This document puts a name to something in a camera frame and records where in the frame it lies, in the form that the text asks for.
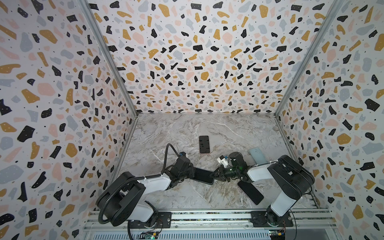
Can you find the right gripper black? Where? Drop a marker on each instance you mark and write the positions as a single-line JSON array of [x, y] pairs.
[[222, 173]]

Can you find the circuit board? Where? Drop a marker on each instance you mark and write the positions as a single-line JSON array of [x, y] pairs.
[[277, 235], [148, 235]]

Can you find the left circuit board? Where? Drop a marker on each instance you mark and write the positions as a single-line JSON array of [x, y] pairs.
[[148, 235]]

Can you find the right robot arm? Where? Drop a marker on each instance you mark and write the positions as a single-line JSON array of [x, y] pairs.
[[293, 180]]

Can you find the light blue phone case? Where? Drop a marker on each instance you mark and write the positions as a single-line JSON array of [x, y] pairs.
[[258, 156]]

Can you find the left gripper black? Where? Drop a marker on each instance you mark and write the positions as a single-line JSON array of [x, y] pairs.
[[190, 168]]

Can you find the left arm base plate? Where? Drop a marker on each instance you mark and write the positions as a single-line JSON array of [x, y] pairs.
[[160, 220]]

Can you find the right circuit board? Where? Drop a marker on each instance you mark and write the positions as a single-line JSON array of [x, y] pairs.
[[277, 235]]

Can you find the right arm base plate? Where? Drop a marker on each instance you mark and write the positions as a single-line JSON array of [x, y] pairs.
[[268, 219]]

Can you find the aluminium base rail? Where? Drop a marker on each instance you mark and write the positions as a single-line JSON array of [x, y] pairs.
[[309, 224]]

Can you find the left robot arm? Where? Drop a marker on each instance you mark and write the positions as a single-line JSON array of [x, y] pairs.
[[120, 202]]

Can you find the black phone case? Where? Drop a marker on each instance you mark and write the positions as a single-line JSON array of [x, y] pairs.
[[198, 177]]

